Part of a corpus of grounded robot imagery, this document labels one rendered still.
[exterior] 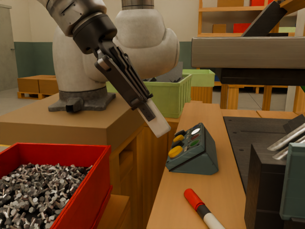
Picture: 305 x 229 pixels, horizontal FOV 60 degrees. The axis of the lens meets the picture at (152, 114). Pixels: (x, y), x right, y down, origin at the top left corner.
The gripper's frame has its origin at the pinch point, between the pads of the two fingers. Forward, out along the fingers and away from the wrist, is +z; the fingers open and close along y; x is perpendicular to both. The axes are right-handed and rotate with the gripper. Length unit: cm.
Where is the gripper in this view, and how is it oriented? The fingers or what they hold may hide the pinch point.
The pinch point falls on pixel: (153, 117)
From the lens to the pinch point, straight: 49.1
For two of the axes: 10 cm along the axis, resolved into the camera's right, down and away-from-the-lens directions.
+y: -1.8, 2.5, -9.5
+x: 8.0, -5.3, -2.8
